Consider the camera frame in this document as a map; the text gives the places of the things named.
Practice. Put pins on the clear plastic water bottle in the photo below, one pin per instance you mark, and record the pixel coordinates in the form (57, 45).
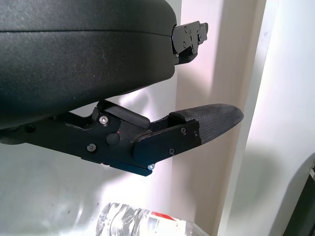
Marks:
(128, 221)

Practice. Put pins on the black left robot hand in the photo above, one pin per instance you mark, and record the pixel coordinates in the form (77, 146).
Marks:
(73, 61)

